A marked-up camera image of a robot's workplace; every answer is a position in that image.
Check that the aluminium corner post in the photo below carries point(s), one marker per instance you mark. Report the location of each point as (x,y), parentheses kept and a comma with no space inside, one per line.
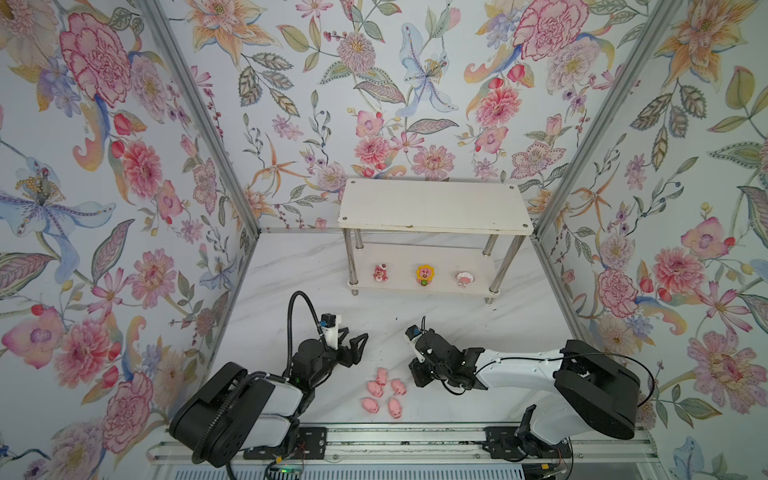
(162,33)
(641,52)

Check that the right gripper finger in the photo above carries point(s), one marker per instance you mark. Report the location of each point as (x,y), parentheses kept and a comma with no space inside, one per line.
(421,373)
(462,379)

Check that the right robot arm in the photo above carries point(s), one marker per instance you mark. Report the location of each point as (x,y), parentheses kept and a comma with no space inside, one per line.
(585,391)

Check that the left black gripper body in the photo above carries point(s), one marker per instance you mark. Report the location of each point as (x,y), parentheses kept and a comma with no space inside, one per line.
(327,360)

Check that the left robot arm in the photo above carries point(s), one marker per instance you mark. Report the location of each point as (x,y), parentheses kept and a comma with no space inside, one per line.
(238,410)

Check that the left aluminium corner post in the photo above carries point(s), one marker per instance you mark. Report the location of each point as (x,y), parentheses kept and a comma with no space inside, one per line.
(162,33)

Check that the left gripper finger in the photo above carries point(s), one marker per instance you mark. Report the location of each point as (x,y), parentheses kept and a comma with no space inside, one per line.
(341,335)
(356,349)

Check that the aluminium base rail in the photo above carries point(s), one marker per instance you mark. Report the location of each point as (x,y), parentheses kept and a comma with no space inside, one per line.
(455,443)

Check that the right aluminium corner post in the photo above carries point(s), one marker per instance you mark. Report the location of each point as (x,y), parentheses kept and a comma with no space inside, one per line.
(641,52)

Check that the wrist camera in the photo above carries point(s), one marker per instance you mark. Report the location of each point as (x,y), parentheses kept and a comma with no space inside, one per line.
(330,326)
(413,334)

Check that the pink bear white bowl toy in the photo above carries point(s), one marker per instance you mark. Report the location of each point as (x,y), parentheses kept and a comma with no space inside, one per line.
(464,279)

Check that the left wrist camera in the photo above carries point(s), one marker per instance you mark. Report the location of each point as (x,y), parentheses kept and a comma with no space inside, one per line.
(330,326)

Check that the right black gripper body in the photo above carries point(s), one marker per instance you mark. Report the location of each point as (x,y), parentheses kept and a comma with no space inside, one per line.
(440,373)

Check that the pink bear with strawberry hat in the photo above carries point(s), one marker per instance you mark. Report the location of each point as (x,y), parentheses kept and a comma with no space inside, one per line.
(380,274)

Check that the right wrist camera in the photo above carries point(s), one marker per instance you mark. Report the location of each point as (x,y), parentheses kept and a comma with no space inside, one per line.
(413,334)

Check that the white two-tier shelf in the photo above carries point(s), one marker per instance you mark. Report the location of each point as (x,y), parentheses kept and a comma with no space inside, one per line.
(494,211)

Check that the small pink pig toy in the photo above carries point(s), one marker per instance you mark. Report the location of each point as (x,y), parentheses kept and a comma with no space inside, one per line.
(381,376)
(395,408)
(370,405)
(398,387)
(375,389)

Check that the pink bear yellow flower toy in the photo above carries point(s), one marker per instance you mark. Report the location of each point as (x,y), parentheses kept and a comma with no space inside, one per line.
(425,275)

